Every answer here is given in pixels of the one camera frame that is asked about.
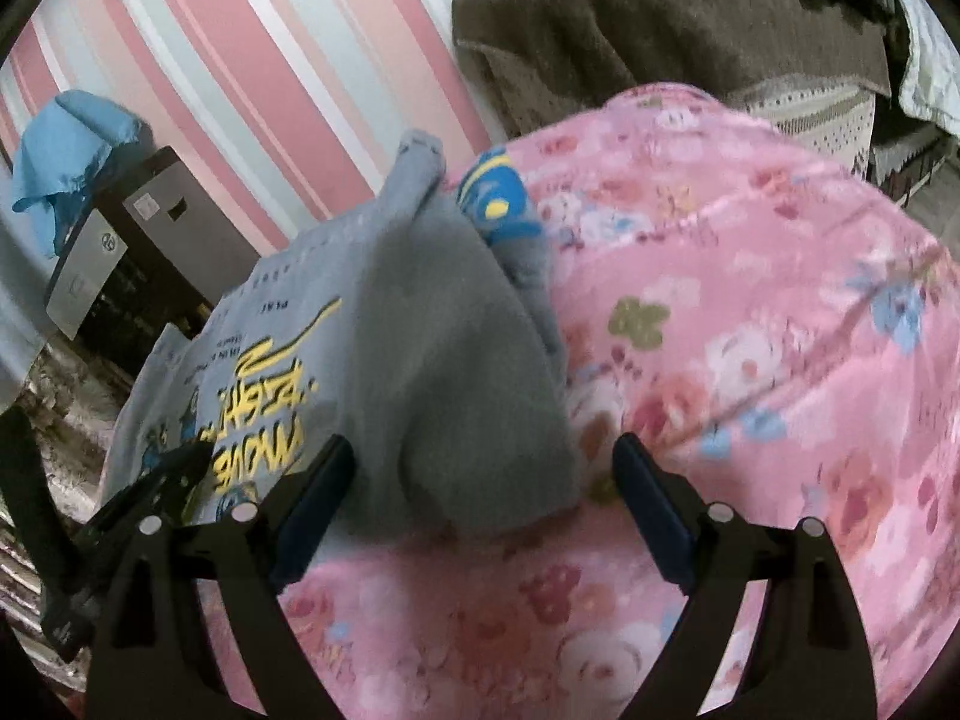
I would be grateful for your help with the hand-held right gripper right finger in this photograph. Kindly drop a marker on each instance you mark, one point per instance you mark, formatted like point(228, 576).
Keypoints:
point(652, 510)

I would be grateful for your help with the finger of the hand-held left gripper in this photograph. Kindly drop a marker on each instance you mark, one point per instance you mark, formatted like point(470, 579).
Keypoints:
point(172, 472)

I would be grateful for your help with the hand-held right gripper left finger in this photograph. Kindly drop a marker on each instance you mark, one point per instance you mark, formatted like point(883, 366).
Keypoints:
point(315, 510)

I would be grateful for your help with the grey printed sweatshirt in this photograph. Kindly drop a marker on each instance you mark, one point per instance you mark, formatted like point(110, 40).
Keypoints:
point(450, 360)

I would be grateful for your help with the brown floral cloth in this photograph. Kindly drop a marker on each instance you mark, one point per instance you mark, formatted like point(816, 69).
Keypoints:
point(75, 405)

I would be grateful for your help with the black cabinet appliance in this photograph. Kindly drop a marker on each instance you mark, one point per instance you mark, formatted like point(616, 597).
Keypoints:
point(150, 255)

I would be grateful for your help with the pink floral blanket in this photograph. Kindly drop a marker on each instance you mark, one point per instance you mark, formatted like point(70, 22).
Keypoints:
point(750, 277)

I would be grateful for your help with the blue cloth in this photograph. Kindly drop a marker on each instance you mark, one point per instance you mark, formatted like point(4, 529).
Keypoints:
point(67, 142)

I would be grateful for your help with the dotted lace sofa cover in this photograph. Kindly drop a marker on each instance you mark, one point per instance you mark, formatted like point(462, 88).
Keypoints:
point(810, 120)

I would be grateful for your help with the brown fleece blanket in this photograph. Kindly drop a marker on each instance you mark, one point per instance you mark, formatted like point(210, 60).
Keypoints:
point(637, 22)

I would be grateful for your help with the white crumpled cloth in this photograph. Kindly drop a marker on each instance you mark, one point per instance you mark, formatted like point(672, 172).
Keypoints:
point(926, 52)

